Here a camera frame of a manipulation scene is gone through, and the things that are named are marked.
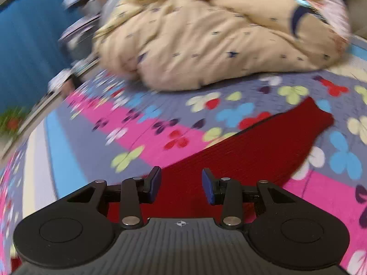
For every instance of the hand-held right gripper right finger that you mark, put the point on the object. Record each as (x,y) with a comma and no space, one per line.
(207,186)

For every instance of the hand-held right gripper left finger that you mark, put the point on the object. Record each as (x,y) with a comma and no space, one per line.
(154,184)

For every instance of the red knitted garment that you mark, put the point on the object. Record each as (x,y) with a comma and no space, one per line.
(229,151)

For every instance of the floral striped blanket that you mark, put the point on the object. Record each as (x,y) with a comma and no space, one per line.
(120,137)

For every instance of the beige star-print quilt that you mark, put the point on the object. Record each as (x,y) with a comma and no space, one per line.
(212,40)

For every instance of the potted green plant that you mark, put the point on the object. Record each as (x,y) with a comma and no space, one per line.
(12,121)

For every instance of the blue curtain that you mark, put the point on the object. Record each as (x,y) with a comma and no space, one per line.
(31,54)

